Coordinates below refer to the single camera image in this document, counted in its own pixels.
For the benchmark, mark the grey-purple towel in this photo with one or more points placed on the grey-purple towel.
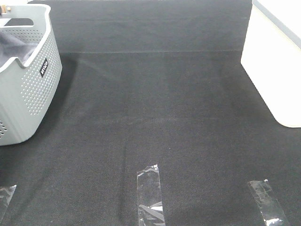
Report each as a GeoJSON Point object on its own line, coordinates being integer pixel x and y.
{"type": "Point", "coordinates": [11, 46]}

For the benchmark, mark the middle clear tape strip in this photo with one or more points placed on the middle clear tape strip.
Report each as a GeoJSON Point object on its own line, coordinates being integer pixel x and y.
{"type": "Point", "coordinates": [149, 200]}

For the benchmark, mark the clear tape strip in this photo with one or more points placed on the clear tape strip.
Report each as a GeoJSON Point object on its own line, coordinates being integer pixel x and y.
{"type": "Point", "coordinates": [268, 204]}
{"type": "Point", "coordinates": [6, 193]}
{"type": "Point", "coordinates": [149, 200]}

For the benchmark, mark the grey perforated laundry basket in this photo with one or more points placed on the grey perforated laundry basket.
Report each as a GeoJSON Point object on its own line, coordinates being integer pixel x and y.
{"type": "Point", "coordinates": [27, 90]}

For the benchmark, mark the cream plastic laundry basket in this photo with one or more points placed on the cream plastic laundry basket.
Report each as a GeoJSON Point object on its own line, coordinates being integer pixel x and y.
{"type": "Point", "coordinates": [271, 57]}

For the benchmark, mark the right clear tape strip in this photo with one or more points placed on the right clear tape strip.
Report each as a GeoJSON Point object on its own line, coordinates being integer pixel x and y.
{"type": "Point", "coordinates": [268, 204]}

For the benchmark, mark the left clear tape strip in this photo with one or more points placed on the left clear tape strip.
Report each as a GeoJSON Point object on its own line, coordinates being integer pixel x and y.
{"type": "Point", "coordinates": [6, 193]}

